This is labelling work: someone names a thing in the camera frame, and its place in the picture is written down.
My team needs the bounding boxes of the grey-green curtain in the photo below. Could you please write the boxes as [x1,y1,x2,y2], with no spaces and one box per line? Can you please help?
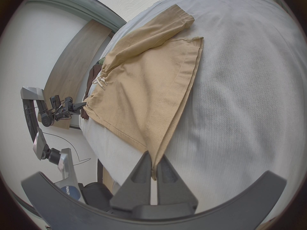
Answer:
[30,0,126,31]

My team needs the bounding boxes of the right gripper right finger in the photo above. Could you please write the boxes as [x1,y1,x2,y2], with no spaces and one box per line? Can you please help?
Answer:
[157,155,198,213]

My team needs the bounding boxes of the tan shorts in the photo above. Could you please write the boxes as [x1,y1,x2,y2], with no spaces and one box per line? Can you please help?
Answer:
[83,4,204,180]

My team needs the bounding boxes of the brown garment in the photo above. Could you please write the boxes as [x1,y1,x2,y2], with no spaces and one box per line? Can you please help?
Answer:
[80,64,102,120]

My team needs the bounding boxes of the bed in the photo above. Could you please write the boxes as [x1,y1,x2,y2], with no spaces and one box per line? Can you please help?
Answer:
[43,0,307,216]

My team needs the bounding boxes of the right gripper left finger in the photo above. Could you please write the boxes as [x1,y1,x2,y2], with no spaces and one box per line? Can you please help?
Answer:
[110,151,153,211]

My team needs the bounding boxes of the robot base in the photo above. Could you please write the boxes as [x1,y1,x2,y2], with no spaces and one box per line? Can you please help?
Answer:
[32,126,114,211]

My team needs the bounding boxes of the black cable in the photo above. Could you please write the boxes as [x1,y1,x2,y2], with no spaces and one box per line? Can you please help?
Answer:
[45,132,92,165]

